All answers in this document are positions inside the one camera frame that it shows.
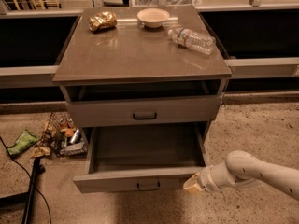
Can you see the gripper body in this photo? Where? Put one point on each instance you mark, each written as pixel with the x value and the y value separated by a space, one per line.
pixel 206 179

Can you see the grey drawer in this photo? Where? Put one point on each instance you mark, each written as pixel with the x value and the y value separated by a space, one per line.
pixel 143 157
pixel 144 111

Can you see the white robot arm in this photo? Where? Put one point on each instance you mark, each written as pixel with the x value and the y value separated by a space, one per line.
pixel 241 169

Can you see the grey drawer cabinet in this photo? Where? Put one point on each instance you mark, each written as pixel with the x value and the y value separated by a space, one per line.
pixel 132 61

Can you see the clear plastic water bottle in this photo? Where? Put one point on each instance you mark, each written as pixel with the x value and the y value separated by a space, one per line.
pixel 192 40

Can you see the crumpled wrapper on floor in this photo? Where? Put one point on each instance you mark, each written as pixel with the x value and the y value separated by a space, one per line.
pixel 39 152

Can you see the white bowl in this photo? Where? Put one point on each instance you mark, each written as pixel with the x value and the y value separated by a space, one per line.
pixel 153 17

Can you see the black stand leg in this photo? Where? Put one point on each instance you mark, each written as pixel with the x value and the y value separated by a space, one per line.
pixel 26 199

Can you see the green snack bag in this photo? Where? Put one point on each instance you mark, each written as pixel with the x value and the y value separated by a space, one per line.
pixel 24 141

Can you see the crumpled gold snack bag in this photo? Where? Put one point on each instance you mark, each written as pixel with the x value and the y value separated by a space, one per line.
pixel 102 20

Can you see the grey horizontal railing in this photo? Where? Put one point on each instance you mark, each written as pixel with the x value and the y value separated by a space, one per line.
pixel 41 76

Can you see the wire basket with trash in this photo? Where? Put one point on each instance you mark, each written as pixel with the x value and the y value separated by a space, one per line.
pixel 63 137

